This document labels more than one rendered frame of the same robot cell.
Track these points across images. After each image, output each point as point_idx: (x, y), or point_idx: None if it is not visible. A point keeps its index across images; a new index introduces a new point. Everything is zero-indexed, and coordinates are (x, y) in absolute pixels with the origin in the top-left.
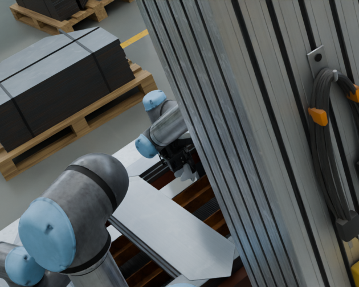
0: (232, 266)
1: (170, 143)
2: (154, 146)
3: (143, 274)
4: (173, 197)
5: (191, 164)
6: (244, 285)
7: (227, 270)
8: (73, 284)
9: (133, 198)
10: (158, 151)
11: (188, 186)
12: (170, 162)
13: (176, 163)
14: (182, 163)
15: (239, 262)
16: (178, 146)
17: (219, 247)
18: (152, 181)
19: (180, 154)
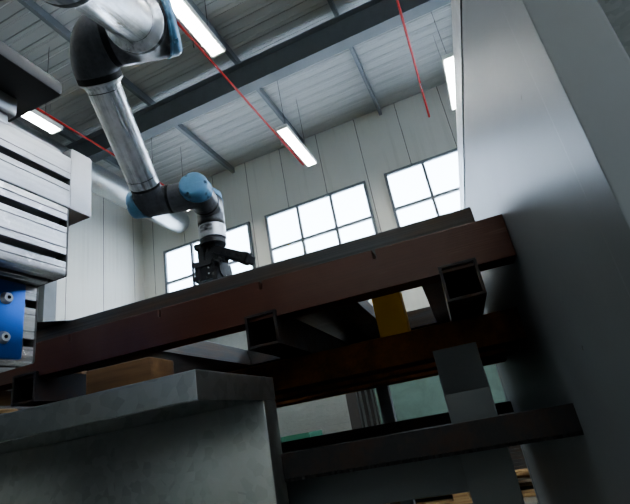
0: (66, 331)
1: (206, 249)
2: (130, 195)
3: None
4: (316, 436)
5: (212, 277)
6: (42, 355)
7: (45, 323)
8: None
9: None
10: (136, 204)
11: (342, 431)
12: (193, 265)
13: (201, 272)
14: (208, 275)
15: (76, 330)
16: (213, 255)
17: None
18: (257, 363)
19: (207, 261)
